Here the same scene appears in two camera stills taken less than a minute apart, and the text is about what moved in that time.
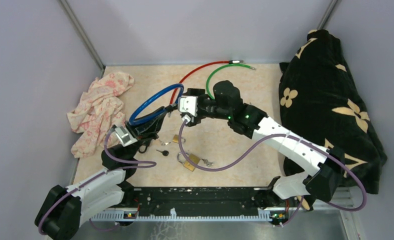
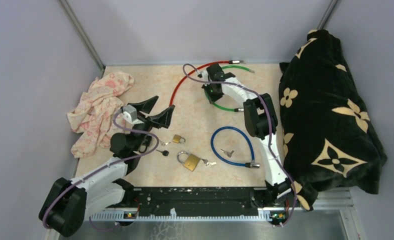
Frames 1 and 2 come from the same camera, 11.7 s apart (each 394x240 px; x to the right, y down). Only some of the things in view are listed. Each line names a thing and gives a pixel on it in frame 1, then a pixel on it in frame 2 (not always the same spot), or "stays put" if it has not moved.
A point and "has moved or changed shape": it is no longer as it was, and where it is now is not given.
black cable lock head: [146, 143] stays put
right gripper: [194, 93] to [212, 98]
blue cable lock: [169, 109] has moved or changed shape
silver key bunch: [207, 163] stays put
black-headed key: [165, 153] stays put
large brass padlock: [192, 157] stays put
